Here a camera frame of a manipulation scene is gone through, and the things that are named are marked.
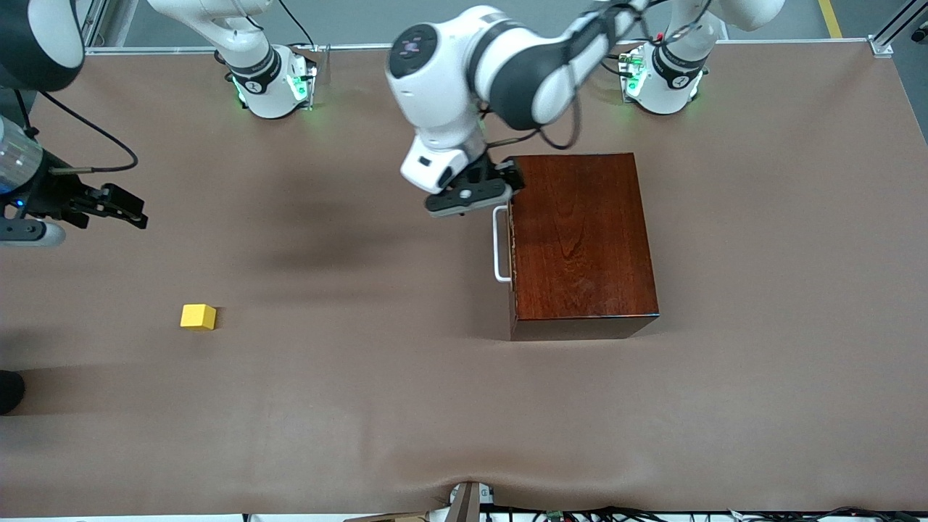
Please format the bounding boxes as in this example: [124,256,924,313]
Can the wooden drawer with white handle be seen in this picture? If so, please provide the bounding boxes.
[493,205,516,285]

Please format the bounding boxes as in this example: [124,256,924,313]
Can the yellow block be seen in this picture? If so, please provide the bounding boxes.
[180,303,218,331]

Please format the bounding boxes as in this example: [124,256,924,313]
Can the dark red-brown wooden cabinet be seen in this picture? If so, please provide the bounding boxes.
[507,152,660,341]

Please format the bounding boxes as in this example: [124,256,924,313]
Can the black round object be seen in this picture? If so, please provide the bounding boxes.
[0,370,27,416]

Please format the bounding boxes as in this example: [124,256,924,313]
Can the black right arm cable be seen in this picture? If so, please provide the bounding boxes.
[13,87,140,175]

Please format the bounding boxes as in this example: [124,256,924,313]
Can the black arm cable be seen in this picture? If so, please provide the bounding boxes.
[478,0,726,153]
[13,87,140,175]

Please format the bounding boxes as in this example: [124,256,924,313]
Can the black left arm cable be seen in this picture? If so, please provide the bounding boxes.
[478,0,726,153]

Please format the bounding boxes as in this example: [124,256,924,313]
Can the aluminium table frame rail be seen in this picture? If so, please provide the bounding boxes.
[83,38,894,57]

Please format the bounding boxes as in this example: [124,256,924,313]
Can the aluminium profile post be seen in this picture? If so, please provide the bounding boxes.
[870,0,928,46]
[78,0,140,50]

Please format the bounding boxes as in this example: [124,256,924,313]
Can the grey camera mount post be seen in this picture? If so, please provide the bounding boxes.
[446,481,482,522]

